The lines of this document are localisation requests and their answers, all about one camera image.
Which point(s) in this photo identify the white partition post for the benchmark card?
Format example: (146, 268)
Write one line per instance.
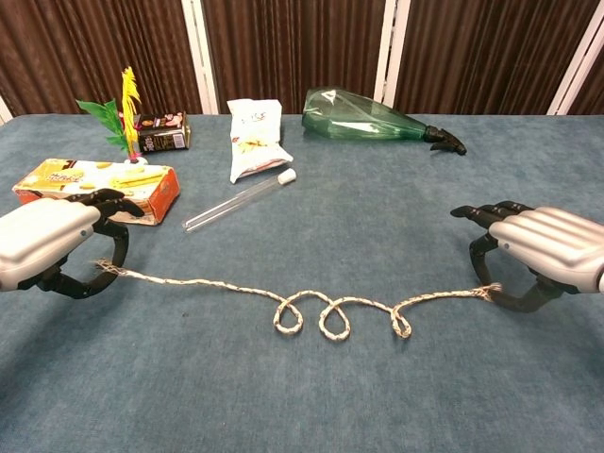
(391, 47)
(575, 71)
(4, 113)
(198, 47)

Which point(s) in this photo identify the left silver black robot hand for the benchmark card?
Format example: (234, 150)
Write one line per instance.
(42, 231)

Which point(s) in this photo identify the white snack bag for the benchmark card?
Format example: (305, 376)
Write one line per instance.
(255, 141)

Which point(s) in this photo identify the small black snack box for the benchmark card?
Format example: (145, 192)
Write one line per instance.
(165, 137)

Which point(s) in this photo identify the clear test tube white cap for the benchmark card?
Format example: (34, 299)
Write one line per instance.
(287, 177)

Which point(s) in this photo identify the green spray bottle black nozzle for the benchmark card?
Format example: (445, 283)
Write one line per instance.
(354, 122)

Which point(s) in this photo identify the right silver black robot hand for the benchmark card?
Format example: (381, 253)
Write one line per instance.
(552, 240)

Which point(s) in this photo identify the yellow green feather shuttlecock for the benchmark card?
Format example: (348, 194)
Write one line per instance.
(129, 99)

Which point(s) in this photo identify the brown corrugated partition panel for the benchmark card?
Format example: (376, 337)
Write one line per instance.
(94, 47)
(597, 101)
(486, 47)
(292, 47)

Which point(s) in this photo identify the orange yellow biscuit box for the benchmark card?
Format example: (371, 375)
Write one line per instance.
(118, 179)

